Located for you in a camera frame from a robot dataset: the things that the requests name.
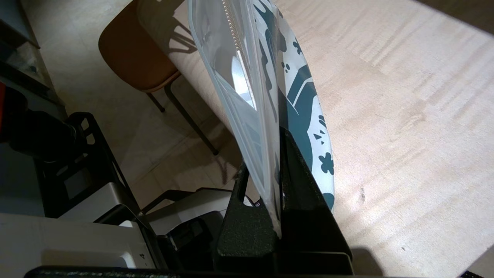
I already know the white floral zip pouch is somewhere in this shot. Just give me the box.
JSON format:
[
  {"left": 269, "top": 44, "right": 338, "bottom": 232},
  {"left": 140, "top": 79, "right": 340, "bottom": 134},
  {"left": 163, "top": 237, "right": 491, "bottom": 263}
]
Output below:
[{"left": 188, "top": 0, "right": 335, "bottom": 236}]

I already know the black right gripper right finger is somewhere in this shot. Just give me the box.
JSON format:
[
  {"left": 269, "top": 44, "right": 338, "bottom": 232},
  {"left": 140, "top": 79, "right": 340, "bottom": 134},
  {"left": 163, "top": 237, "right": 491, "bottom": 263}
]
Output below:
[{"left": 280, "top": 127, "right": 352, "bottom": 255}]

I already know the black robot torso column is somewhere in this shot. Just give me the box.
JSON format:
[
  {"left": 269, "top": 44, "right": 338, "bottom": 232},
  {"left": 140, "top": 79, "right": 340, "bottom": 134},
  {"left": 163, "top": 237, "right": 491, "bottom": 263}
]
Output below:
[{"left": 0, "top": 83, "right": 78, "bottom": 163}]

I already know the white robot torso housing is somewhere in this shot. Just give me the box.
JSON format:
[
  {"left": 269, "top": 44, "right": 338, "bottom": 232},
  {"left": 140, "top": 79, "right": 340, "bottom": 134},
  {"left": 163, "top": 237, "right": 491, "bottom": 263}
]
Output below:
[{"left": 0, "top": 212, "right": 155, "bottom": 269}]

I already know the brown upholstered chair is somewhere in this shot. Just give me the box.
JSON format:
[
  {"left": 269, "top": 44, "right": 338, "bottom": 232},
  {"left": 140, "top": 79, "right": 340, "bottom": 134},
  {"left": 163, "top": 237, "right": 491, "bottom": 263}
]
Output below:
[{"left": 98, "top": 0, "right": 218, "bottom": 155}]

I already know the light wooden shelf desk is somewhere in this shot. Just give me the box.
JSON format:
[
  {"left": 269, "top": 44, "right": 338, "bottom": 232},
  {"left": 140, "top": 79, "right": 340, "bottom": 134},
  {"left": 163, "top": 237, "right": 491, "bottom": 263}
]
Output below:
[{"left": 137, "top": 0, "right": 494, "bottom": 278}]

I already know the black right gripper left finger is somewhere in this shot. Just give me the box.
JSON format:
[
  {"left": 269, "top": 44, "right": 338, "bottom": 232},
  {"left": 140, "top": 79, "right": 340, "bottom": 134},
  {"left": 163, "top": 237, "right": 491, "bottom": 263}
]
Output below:
[{"left": 216, "top": 162, "right": 279, "bottom": 258}]

